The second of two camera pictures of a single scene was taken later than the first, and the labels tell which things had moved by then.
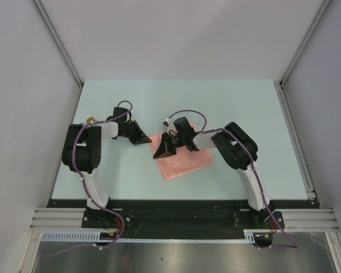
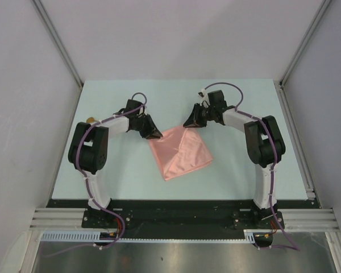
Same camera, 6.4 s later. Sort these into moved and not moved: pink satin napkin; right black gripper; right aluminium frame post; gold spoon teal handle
Moved: right black gripper
Not moved: gold spoon teal handle; right aluminium frame post; pink satin napkin
